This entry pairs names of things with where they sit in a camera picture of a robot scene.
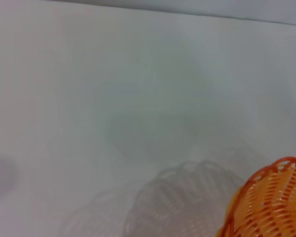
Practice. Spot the orange woven plastic basket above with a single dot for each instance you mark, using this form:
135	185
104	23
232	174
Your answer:
273	197

